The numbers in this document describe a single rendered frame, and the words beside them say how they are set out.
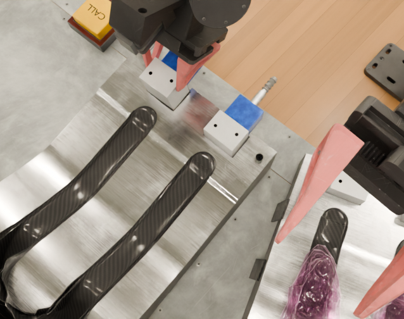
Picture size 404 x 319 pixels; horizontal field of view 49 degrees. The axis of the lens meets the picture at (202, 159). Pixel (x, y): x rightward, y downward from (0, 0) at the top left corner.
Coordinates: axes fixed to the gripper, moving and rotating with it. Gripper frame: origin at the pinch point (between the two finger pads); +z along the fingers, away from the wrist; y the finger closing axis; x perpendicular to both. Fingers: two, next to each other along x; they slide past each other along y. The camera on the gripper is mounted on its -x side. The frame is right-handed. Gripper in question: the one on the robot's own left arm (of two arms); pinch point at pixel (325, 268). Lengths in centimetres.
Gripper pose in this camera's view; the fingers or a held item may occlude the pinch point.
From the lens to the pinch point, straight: 28.9
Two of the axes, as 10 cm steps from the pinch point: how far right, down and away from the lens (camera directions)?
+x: 0.6, 2.4, 9.7
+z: -6.9, 7.1, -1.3
